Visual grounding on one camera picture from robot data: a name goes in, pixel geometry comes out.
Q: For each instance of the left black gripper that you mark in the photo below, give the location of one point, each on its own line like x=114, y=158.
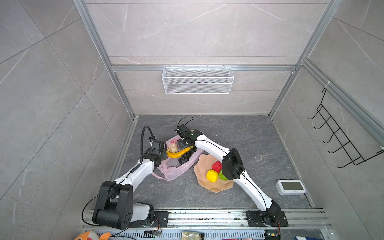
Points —
x=164, y=155

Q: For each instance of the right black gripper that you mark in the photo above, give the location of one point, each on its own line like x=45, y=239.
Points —
x=179, y=142

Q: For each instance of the beige fake mushroom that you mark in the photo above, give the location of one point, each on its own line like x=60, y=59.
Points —
x=173, y=148

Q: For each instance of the pink plastic bag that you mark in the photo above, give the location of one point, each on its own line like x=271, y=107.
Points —
x=170, y=169

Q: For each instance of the pink scalloped bowl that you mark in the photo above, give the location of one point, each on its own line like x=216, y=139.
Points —
x=204, y=164

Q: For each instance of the red fake strawberry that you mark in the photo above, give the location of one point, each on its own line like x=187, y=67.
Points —
x=217, y=166

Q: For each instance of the yellow fake lemon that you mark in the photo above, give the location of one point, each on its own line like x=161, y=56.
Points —
x=212, y=176

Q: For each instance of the green fake fruit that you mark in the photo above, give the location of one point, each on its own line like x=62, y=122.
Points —
x=222, y=177

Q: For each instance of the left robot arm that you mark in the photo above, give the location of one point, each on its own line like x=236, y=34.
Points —
x=115, y=206

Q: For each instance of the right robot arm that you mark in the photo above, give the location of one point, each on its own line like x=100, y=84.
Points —
x=234, y=170

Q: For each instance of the yellow fake banana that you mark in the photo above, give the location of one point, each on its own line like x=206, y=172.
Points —
x=179, y=154

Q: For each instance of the dark fake grapes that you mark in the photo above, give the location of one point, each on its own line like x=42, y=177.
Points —
x=186, y=157

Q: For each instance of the white digital timer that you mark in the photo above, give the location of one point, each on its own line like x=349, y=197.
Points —
x=290, y=187

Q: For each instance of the orange plush toy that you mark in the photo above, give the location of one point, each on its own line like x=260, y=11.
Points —
x=90, y=235

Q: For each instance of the white wire mesh basket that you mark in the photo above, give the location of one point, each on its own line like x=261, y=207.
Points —
x=197, y=80

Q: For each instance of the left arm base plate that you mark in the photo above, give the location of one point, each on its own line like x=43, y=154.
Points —
x=157, y=218

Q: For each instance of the aluminium front rail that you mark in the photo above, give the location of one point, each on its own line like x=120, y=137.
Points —
x=227, y=224

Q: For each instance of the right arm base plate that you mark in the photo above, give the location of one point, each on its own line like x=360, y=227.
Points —
x=264, y=219

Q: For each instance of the black wire hook rack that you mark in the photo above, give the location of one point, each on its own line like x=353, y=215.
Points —
x=339, y=136

